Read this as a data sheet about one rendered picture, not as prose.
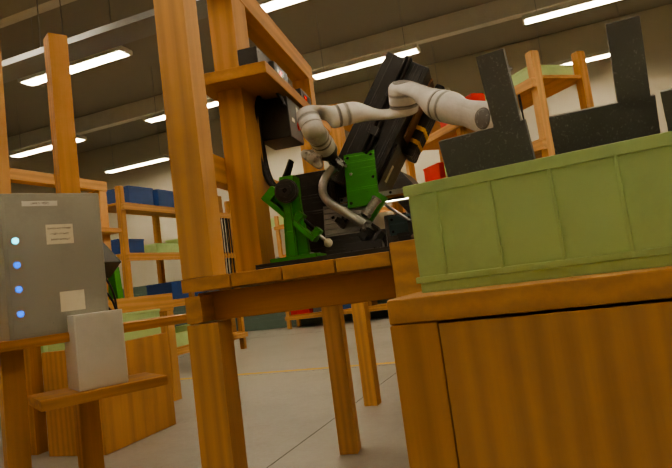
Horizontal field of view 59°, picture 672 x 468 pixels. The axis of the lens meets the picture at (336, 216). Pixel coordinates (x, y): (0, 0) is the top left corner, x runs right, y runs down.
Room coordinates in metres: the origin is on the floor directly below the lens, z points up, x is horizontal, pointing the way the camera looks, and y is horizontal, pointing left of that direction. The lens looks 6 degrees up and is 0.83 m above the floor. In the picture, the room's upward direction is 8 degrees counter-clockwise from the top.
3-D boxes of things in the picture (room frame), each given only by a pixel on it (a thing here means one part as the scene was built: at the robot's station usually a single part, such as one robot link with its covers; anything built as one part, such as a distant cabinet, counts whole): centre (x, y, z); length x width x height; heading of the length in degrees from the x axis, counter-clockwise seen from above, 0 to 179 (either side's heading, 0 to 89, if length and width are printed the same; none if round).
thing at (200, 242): (2.28, 0.22, 1.36); 1.49 x 0.09 x 0.97; 168
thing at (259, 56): (1.98, 0.21, 1.59); 0.15 x 0.07 x 0.07; 168
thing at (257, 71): (2.27, 0.19, 1.52); 0.90 x 0.25 x 0.04; 168
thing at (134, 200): (7.81, 2.19, 1.14); 2.45 x 0.55 x 2.28; 160
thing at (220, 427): (2.22, -0.07, 0.44); 1.49 x 0.70 x 0.88; 168
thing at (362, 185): (2.13, -0.11, 1.17); 0.13 x 0.12 x 0.20; 168
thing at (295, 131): (2.15, 0.16, 1.42); 0.17 x 0.12 x 0.15; 168
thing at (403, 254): (2.16, -0.34, 0.82); 1.50 x 0.14 x 0.15; 168
